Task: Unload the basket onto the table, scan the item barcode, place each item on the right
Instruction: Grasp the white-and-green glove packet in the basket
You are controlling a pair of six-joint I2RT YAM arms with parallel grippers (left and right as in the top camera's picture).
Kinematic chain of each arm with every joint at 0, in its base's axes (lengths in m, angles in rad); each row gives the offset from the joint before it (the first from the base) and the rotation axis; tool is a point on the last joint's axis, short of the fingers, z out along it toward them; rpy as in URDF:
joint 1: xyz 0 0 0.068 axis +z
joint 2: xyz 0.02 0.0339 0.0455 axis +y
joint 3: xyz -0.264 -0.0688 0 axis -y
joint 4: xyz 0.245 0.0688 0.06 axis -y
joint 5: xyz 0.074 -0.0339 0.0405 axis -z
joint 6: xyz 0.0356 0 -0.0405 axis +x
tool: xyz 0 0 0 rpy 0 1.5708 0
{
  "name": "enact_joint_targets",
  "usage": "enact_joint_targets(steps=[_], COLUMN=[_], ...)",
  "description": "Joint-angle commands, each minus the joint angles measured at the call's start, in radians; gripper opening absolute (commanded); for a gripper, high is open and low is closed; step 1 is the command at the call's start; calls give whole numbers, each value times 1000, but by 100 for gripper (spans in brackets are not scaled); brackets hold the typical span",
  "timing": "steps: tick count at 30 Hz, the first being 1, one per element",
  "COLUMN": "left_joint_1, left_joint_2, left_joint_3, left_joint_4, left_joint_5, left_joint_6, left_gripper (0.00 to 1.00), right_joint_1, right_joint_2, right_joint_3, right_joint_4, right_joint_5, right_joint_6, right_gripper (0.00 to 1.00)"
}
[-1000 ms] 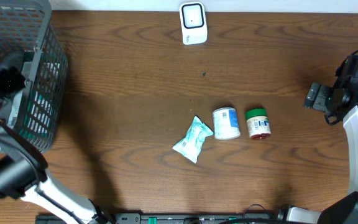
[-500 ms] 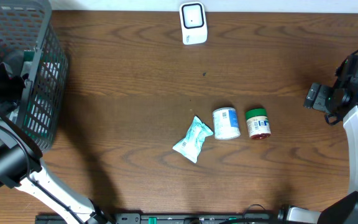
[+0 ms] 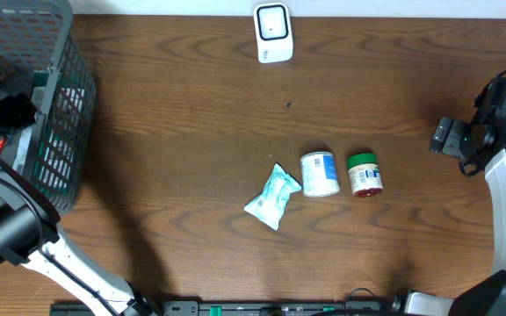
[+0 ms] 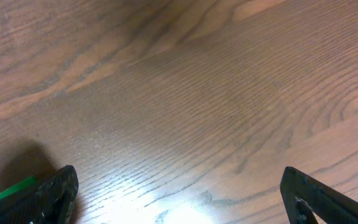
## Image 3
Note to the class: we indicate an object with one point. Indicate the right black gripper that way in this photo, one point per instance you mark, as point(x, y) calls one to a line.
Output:
point(453, 132)

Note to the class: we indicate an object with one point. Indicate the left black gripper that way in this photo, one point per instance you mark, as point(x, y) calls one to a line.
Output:
point(16, 116)

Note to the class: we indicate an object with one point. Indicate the green white pouch packet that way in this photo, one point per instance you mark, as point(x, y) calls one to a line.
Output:
point(38, 94)

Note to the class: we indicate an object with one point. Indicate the green lid glass jar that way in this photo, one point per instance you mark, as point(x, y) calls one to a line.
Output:
point(364, 174)

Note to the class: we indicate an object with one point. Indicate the white blue label container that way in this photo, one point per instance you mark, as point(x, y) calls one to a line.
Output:
point(319, 175)

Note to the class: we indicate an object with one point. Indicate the mint green wipes pack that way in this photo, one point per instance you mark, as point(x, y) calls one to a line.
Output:
point(269, 207)

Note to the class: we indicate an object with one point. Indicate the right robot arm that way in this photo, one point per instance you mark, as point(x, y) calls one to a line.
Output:
point(489, 296)

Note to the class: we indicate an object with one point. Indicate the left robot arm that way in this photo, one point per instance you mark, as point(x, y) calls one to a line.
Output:
point(31, 236)

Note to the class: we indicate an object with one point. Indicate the white barcode scanner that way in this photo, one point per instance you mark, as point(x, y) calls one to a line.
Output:
point(273, 32)

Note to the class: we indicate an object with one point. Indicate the grey plastic mesh basket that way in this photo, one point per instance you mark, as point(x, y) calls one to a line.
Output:
point(35, 37)

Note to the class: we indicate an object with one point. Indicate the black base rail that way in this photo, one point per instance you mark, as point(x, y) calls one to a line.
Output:
point(194, 308)

